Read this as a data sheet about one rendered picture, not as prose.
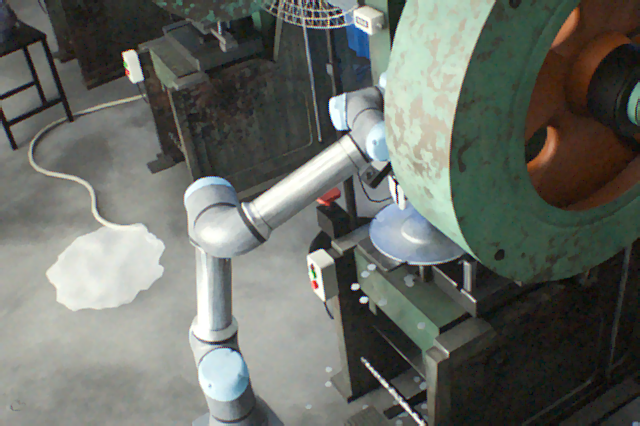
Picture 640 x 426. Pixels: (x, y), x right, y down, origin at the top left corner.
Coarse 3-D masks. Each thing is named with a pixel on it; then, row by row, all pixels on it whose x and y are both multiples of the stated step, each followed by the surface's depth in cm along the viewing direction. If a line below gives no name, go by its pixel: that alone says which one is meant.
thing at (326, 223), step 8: (320, 208) 224; (328, 208) 222; (336, 208) 223; (320, 216) 224; (328, 216) 220; (336, 216) 220; (344, 216) 219; (320, 224) 227; (328, 224) 221; (336, 224) 219; (344, 224) 220; (328, 232) 223; (336, 232) 220; (344, 232) 222
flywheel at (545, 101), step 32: (608, 0) 133; (576, 32) 133; (608, 32) 136; (544, 64) 132; (576, 64) 136; (608, 64) 131; (544, 96) 136; (576, 96) 137; (608, 96) 131; (576, 128) 146; (608, 128) 151; (544, 160) 147; (576, 160) 151; (608, 160) 156; (544, 192) 150; (576, 192) 156; (608, 192) 159
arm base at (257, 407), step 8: (256, 400) 194; (256, 408) 191; (264, 408) 197; (248, 416) 188; (256, 416) 190; (264, 416) 195; (216, 424) 189; (224, 424) 187; (232, 424) 187; (240, 424) 187; (248, 424) 188; (256, 424) 190; (264, 424) 193
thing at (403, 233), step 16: (384, 208) 207; (400, 208) 206; (384, 224) 202; (400, 224) 201; (416, 224) 199; (432, 224) 198; (384, 240) 196; (400, 240) 196; (416, 240) 194; (432, 240) 193; (448, 240) 193; (400, 256) 191; (416, 256) 190; (432, 256) 189; (448, 256) 188
